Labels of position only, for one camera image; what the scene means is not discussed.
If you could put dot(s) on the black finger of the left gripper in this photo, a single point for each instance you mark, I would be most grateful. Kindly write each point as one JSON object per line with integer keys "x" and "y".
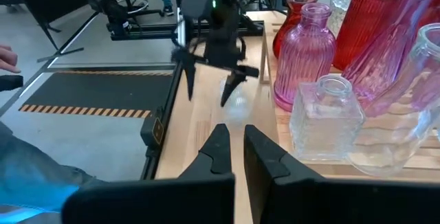
{"x": 188, "y": 69}
{"x": 233, "y": 79}

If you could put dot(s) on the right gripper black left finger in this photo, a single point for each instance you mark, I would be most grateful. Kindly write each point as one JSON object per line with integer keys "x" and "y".
{"x": 154, "y": 203}

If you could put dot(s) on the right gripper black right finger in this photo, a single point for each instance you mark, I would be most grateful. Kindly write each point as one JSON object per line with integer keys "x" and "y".
{"x": 326, "y": 203}

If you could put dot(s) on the dark red round vase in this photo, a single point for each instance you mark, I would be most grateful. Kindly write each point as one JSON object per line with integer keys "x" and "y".
{"x": 290, "y": 28}

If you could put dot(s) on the pink ribbed glass vase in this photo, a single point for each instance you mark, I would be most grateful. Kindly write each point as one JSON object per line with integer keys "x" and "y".
{"x": 302, "y": 62}

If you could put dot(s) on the clear square glass vase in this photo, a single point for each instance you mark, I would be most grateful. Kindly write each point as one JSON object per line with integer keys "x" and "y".
{"x": 323, "y": 124}

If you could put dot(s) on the clear bulbous glass vase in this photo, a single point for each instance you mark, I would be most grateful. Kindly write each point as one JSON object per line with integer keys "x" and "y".
{"x": 395, "y": 141}

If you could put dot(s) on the clear textured bottle vase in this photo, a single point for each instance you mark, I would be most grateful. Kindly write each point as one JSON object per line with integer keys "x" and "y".
{"x": 340, "y": 7}

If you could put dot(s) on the red ribbed glass vase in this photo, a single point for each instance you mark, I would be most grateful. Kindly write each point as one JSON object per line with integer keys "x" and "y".
{"x": 368, "y": 24}

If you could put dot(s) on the pink twisted glass vase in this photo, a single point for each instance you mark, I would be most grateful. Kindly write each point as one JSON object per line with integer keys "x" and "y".
{"x": 388, "y": 55}

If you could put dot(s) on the red slim bottle vase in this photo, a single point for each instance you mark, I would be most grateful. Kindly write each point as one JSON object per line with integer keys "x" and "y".
{"x": 434, "y": 16}

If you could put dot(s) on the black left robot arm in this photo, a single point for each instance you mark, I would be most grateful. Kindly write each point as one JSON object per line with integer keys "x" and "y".
{"x": 115, "y": 12}

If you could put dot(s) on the wooden slatted shelf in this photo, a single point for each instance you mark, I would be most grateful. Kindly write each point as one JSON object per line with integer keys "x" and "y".
{"x": 266, "y": 55}

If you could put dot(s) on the black hazard-striped floor mat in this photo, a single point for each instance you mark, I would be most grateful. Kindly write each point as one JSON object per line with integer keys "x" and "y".
{"x": 96, "y": 90}

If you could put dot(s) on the person's leg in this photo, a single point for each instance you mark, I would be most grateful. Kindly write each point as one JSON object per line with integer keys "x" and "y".
{"x": 31, "y": 176}

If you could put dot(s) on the person's hand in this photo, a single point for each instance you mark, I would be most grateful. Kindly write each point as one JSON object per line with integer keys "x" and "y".
{"x": 7, "y": 59}

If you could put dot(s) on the black aluminium table frame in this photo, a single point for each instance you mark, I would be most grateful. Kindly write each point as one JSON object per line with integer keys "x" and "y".
{"x": 161, "y": 128}

